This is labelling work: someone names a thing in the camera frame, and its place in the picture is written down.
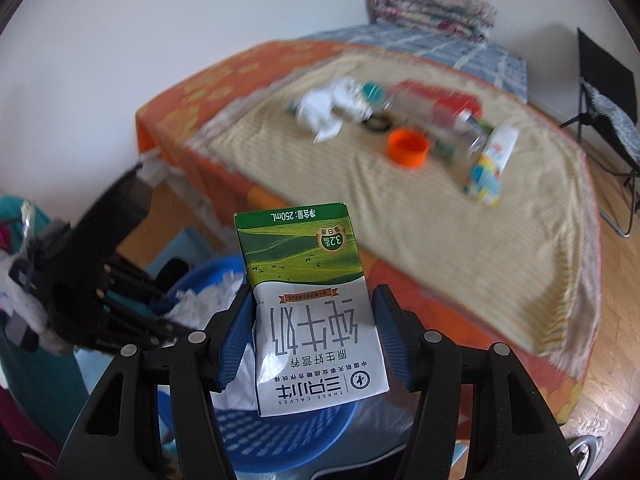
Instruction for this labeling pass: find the orange floral bed sheet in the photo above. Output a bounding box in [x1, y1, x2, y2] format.
[136, 40, 591, 422]

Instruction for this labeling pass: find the orange plastic lid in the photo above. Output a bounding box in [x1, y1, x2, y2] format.
[386, 128, 431, 169]

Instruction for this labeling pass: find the black folding chair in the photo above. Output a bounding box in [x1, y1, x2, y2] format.
[559, 30, 639, 238]

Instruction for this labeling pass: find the blue checkered bed sheet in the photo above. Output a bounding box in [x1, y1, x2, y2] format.
[303, 24, 528, 103]

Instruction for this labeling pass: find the white plastic bag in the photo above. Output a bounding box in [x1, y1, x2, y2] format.
[286, 77, 373, 143]

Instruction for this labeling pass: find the clear plastic bottle teal cap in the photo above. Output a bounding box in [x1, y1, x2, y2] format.
[362, 79, 488, 169]

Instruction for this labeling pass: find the white tube colourful end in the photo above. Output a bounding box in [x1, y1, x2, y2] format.
[463, 124, 520, 206]

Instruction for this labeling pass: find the blue plastic trash basket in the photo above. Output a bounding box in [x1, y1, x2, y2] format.
[156, 253, 362, 476]

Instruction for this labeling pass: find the red medicine box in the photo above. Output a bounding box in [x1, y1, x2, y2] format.
[388, 79, 483, 127]

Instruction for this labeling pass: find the black rubber ring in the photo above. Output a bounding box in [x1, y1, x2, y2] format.
[361, 112, 394, 134]

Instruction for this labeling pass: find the green white milk carton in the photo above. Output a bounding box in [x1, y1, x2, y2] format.
[234, 203, 390, 401]

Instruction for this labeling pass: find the striped yellow towel blanket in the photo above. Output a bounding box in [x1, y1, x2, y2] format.
[186, 49, 601, 377]

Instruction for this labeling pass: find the folded floral quilt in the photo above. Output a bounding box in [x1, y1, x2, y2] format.
[367, 0, 498, 41]

